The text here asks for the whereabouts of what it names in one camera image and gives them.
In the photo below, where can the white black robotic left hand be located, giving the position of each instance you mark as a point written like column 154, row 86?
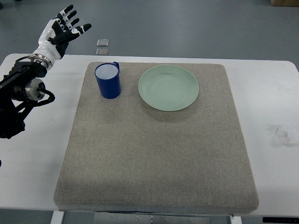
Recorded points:
column 57, row 34

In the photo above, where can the blue enamel mug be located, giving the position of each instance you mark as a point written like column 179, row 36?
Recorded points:
column 108, row 79

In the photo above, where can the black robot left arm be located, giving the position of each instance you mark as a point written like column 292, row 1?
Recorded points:
column 21, row 90

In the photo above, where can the light green plate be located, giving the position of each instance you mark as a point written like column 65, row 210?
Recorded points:
column 168, row 88

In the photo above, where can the upper floor outlet cover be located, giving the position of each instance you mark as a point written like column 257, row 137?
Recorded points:
column 102, row 43

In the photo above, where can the floor outlet cover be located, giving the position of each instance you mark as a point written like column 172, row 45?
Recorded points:
column 102, row 43
column 102, row 51

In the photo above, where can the lower floor outlet cover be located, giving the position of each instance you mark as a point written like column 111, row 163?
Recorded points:
column 102, row 51

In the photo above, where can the beige felt mat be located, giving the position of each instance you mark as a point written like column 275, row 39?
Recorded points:
column 125, row 156

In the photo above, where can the cardboard box corner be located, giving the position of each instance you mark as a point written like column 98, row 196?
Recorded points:
column 284, row 3

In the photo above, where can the black control panel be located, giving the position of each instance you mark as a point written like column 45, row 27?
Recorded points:
column 281, row 220

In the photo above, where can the metal table frame bracket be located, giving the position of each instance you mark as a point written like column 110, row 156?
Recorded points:
column 118, row 218

